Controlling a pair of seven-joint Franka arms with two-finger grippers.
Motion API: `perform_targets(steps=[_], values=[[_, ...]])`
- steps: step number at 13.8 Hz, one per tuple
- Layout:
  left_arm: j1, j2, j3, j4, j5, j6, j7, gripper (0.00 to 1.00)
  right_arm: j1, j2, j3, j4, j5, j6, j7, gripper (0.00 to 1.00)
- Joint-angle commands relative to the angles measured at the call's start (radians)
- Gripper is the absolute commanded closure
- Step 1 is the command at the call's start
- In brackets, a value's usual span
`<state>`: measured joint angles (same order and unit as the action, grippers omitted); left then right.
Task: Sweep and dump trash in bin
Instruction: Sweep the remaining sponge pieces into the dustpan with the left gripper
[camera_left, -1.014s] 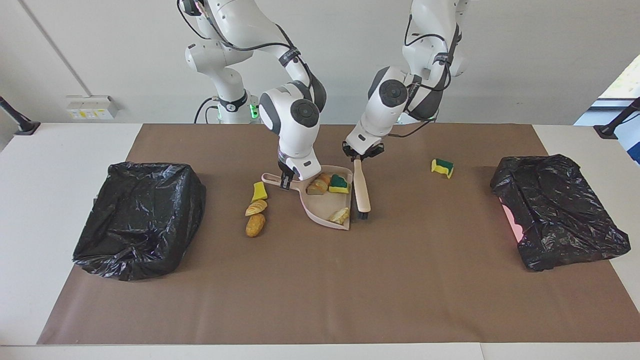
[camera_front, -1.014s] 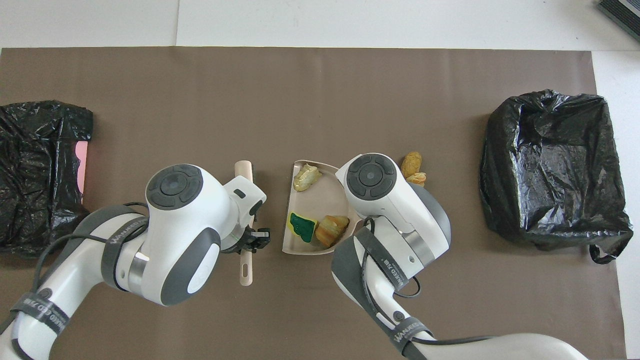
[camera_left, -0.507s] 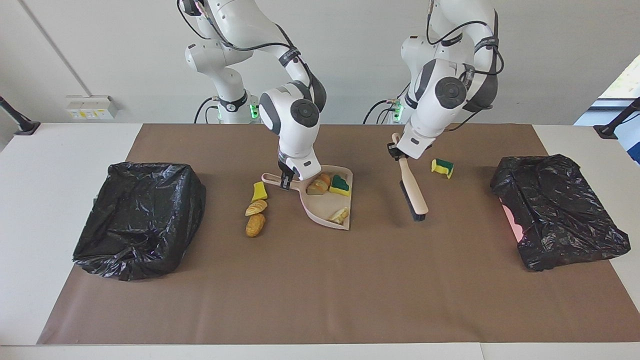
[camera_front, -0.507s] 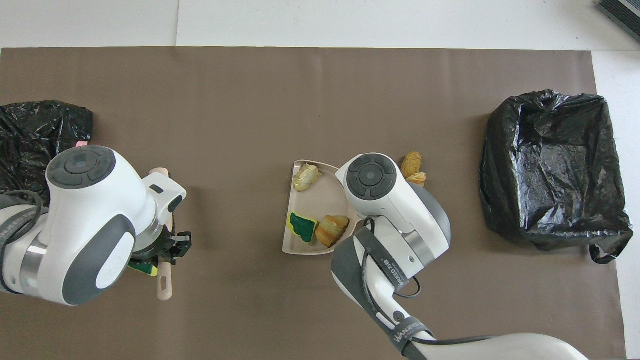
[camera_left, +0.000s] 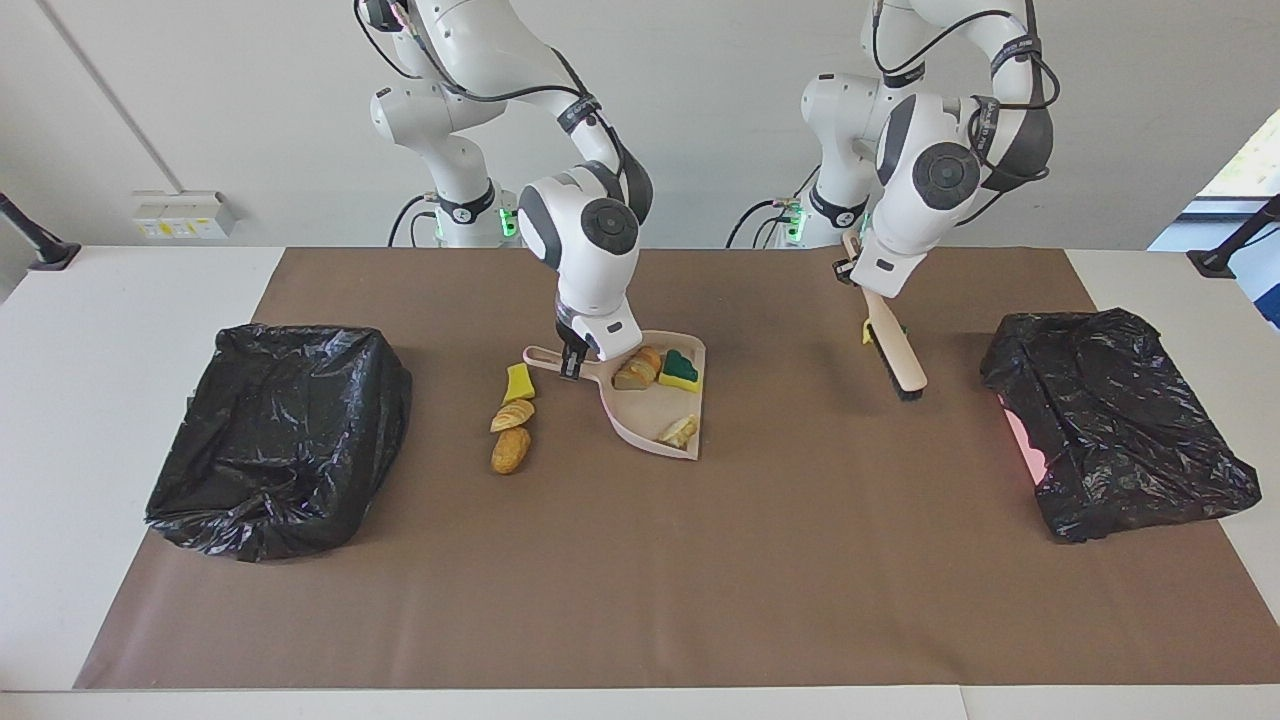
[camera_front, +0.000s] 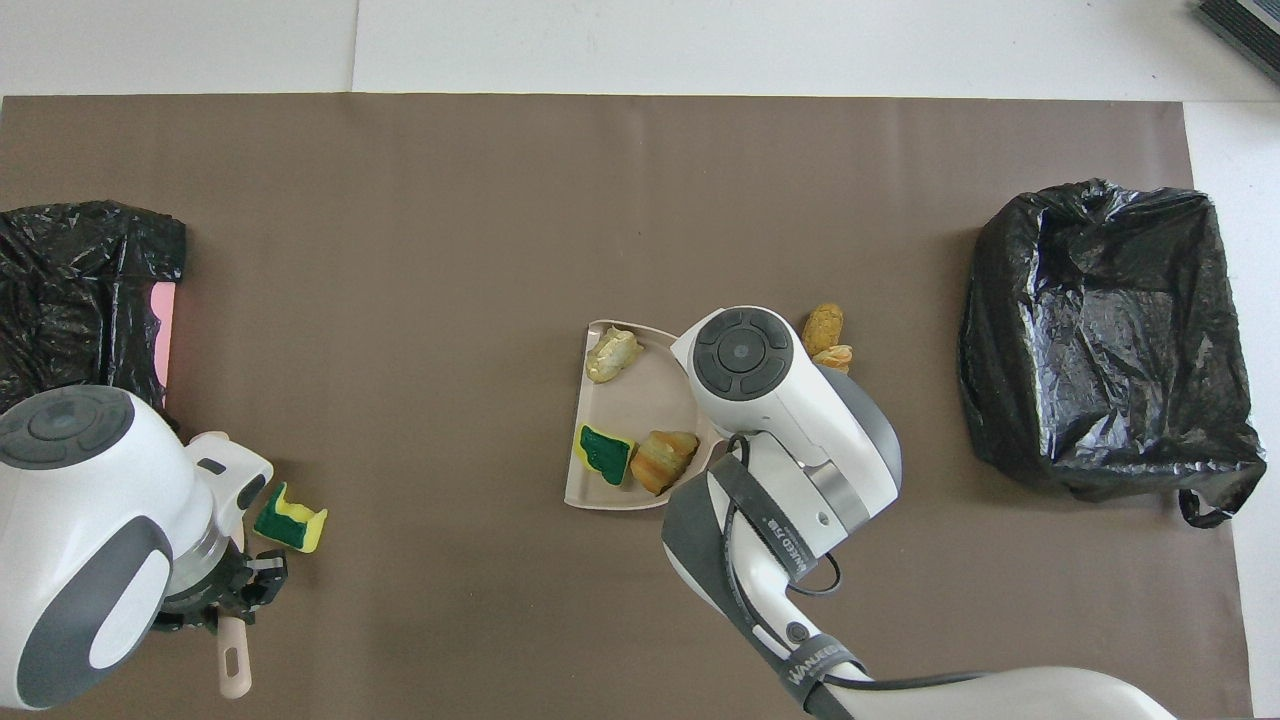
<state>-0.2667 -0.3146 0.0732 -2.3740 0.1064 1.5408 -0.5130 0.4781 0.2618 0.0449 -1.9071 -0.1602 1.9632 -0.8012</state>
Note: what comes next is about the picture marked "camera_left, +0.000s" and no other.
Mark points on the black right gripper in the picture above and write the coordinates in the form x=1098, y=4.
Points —
x=572, y=340

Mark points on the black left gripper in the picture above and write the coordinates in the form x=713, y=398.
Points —
x=848, y=274

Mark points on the plain yellow sponge piece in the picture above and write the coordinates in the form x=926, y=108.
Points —
x=518, y=384

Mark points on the notched green yellow sponge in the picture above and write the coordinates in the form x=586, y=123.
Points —
x=867, y=333

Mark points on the striped toy croissant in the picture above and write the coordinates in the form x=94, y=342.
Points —
x=638, y=370

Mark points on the small toy croissant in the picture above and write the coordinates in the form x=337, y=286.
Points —
x=512, y=415

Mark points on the pale pink plastic dustpan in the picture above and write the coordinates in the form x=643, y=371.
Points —
x=640, y=415

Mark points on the beige hand brush black bristles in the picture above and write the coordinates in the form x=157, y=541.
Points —
x=898, y=350

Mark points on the brown toy bread roll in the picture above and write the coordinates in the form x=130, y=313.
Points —
x=510, y=452

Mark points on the heart-shaped green yellow sponge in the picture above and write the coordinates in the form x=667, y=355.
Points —
x=680, y=372

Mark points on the pale yellow toy bread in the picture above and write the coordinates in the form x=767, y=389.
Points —
x=678, y=432

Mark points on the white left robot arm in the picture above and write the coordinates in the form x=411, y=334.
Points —
x=925, y=200

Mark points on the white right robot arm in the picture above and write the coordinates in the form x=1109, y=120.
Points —
x=595, y=270

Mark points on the black trash bag lined bin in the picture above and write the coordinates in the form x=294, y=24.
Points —
x=280, y=450

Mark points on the black trash bag pink bin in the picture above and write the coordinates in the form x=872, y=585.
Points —
x=1120, y=420

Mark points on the brown paper table mat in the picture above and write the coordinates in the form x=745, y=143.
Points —
x=640, y=620

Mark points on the bright window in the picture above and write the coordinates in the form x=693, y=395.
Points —
x=1250, y=165

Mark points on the white wall socket box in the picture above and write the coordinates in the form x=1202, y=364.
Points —
x=180, y=215

